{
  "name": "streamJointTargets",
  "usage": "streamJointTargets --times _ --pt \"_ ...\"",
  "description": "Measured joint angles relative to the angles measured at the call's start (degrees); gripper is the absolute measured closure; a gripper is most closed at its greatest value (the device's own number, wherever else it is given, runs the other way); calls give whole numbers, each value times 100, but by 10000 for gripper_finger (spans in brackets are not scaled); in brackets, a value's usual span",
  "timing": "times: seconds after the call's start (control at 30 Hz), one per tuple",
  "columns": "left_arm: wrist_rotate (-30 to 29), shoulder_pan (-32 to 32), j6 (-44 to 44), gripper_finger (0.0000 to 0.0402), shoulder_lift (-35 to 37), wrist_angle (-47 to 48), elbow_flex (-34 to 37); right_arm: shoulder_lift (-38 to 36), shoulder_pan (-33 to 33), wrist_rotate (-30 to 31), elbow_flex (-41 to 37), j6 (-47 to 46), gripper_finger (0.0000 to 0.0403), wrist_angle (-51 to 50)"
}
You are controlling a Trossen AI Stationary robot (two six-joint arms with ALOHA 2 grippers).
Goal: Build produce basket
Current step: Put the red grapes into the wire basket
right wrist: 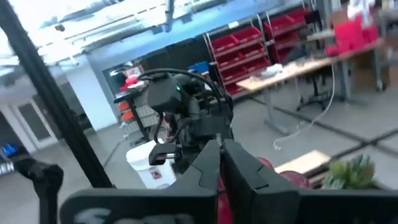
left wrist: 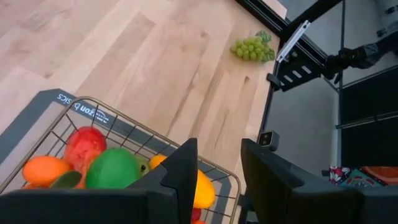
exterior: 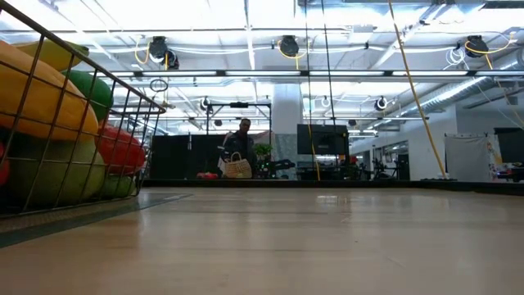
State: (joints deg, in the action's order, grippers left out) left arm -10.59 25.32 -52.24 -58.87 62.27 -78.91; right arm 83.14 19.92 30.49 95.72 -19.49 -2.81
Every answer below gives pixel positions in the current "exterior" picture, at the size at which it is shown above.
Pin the yellow orange oblong fruit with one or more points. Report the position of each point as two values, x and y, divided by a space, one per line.
37 98

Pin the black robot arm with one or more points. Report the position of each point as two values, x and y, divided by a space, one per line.
282 164

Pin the distant green potted plant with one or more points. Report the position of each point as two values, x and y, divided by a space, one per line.
263 151

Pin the person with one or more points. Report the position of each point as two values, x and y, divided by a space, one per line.
241 141

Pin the white square pillar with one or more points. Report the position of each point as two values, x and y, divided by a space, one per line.
286 106

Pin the low red object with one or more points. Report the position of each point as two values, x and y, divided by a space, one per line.
207 175

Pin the black monitor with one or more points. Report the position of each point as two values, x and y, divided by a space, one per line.
323 139

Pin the long ceiling light strip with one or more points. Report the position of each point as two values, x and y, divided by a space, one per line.
262 73

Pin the black partition panel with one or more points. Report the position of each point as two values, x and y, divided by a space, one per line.
180 157

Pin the white hanging cloth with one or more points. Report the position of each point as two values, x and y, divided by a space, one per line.
466 157

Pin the black screen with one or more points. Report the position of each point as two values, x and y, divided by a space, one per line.
509 145

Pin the silver ventilation duct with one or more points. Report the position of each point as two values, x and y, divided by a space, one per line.
450 98

